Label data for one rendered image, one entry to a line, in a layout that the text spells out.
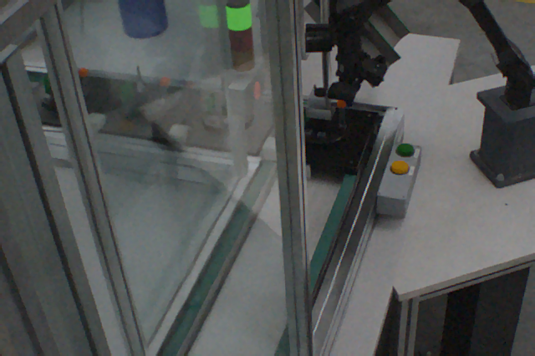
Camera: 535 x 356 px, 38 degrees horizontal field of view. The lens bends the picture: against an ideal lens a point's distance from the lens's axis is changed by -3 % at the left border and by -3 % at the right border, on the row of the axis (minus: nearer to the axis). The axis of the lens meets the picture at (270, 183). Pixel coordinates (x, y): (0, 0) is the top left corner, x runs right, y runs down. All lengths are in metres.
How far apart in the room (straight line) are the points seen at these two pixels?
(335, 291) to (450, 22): 3.13
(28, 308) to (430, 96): 1.97
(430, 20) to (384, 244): 2.86
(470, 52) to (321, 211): 2.57
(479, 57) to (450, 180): 2.27
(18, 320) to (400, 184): 1.47
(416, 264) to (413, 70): 0.82
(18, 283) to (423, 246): 1.48
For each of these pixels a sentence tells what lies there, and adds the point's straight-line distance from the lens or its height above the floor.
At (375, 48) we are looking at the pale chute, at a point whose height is 1.03.
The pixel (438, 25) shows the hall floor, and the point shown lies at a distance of 4.53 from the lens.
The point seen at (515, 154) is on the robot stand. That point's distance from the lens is 1.99.
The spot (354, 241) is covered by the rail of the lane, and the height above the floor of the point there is 0.96.
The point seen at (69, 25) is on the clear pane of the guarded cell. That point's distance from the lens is 0.47.
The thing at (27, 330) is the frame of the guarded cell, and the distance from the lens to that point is 0.47.
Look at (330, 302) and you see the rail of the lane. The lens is 1.58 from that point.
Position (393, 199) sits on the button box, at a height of 0.95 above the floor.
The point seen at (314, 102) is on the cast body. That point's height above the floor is 1.07.
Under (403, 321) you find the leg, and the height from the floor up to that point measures 0.74.
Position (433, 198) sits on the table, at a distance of 1.97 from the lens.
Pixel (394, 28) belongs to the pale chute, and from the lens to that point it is 2.34.
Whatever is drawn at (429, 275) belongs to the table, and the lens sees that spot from 1.78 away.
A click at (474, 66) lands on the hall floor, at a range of 4.17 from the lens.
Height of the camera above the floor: 2.14
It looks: 39 degrees down
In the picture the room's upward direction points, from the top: 5 degrees counter-clockwise
